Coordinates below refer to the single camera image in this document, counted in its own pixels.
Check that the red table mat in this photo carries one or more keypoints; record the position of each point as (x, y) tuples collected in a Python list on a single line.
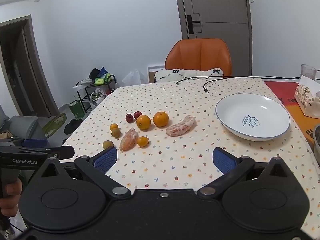
[(287, 90)]

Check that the white fluffy cushion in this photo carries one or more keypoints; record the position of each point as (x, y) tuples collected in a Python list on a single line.
[(170, 75)]

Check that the plastic bag with groceries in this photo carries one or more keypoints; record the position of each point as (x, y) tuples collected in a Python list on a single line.
[(96, 98)]

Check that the clear plastic cup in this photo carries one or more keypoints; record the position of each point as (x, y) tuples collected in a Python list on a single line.
[(308, 71)]

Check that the blue bag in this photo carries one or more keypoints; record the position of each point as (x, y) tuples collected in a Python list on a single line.
[(103, 70)]

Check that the person's left hand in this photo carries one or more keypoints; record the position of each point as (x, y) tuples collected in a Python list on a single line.
[(12, 190)]

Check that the black bag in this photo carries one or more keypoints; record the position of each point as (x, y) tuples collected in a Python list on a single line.
[(93, 73)]

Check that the dark wooden door frame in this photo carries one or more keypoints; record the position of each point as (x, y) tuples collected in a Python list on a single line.
[(45, 85)]

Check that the metal bowl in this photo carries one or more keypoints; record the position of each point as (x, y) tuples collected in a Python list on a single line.
[(317, 140)]

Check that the green yellow packets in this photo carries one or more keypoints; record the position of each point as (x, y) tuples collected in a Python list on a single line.
[(100, 80)]

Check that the white plastic bag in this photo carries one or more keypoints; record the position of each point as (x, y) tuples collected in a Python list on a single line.
[(133, 80)]

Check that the small orange kumquat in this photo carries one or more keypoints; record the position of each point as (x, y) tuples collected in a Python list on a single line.
[(142, 141), (114, 126)]

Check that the small green-brown kumquat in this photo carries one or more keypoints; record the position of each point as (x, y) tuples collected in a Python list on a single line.
[(115, 133), (108, 144)]

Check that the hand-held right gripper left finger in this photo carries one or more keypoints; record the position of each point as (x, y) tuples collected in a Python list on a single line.
[(106, 158)]

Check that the small red fruit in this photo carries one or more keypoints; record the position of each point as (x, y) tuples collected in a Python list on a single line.
[(137, 115), (129, 118)]

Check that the black shoe rack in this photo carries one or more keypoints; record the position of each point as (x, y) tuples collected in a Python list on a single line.
[(83, 97)]

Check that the grey door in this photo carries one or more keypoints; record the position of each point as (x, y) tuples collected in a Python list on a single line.
[(220, 7)]

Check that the black slippers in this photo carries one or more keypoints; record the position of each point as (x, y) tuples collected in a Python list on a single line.
[(72, 126)]

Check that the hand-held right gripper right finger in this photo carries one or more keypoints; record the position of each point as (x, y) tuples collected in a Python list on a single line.
[(223, 161)]

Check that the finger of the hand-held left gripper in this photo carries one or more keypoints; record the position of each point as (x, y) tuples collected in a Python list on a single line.
[(62, 152), (35, 143)]

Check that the large orange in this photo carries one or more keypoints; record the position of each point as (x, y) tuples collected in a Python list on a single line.
[(143, 122), (160, 119)]

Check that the orange chair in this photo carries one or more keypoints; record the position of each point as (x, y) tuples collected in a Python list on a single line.
[(197, 55)]

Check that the peeled orange citrus segment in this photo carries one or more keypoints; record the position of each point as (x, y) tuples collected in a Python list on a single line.
[(128, 140)]

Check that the white plate with blue rim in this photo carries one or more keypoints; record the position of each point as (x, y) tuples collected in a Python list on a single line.
[(247, 110)]

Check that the cardboard box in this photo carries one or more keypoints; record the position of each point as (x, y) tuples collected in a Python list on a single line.
[(156, 75)]

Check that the green paper bag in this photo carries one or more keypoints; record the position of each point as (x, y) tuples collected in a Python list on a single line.
[(76, 110)]

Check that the patterned tissue box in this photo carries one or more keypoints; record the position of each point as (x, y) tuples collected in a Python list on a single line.
[(306, 97)]

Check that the peeled pink pomelo segment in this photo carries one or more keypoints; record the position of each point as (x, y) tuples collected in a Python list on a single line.
[(180, 126)]

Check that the grey sofa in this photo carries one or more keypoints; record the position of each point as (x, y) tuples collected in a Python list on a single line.
[(22, 127)]

